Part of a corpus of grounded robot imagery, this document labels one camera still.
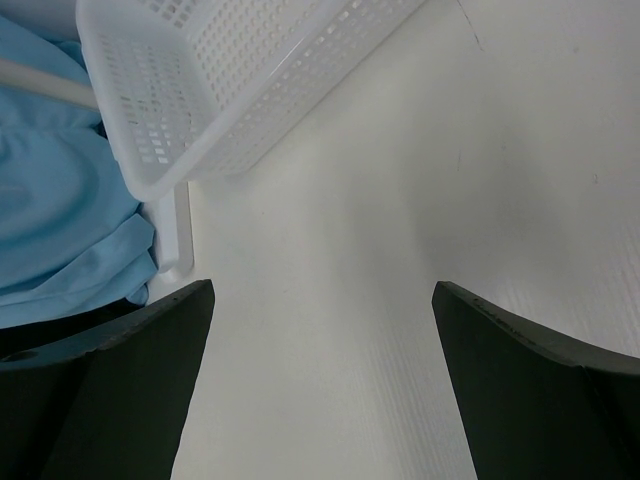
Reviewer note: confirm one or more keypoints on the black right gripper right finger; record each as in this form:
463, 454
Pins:
536, 403

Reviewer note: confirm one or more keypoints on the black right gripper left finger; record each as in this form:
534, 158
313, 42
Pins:
104, 394

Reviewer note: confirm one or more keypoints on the light blue shorts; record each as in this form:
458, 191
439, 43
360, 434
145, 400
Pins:
73, 239

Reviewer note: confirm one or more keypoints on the white clothes rack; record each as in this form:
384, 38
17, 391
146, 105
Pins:
171, 216

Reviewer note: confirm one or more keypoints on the white plastic mesh basket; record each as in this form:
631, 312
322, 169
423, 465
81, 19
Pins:
187, 88

